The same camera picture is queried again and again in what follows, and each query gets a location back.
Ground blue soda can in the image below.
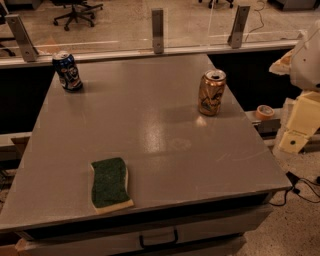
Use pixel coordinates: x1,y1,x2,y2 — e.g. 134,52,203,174
52,51,83,92

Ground clear glass barrier panel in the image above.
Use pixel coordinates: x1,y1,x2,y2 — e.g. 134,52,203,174
6,0,320,54

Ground orange soda can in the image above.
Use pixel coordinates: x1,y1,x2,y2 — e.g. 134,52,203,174
198,69,226,116

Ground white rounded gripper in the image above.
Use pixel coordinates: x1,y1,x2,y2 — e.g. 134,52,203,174
279,91,320,154

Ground left metal glass bracket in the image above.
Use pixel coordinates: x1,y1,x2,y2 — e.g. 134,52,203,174
5,14,38,62

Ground grey drawer front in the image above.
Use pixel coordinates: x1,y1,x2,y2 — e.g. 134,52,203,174
21,204,272,256

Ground black drawer handle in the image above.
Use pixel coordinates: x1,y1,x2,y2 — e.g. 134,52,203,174
139,229,179,250

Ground roll of orange tape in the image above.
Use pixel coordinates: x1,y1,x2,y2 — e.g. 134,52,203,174
255,105,275,120

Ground black office chair base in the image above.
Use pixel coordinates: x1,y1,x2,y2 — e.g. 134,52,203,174
50,0,103,31

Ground middle metal glass bracket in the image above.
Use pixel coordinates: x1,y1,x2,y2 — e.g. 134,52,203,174
152,8,164,54

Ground metal glass bracket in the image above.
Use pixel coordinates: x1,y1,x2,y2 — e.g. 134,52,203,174
152,8,164,54
228,6,250,49
5,14,38,62

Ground green and yellow sponge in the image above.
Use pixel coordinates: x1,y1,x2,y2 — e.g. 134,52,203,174
91,157,134,214

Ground right metal glass bracket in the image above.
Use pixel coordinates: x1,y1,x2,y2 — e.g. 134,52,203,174
228,6,250,49

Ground black power cable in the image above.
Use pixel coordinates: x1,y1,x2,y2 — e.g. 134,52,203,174
269,171,320,207

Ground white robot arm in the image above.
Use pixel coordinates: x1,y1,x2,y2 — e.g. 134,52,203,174
269,20,320,153

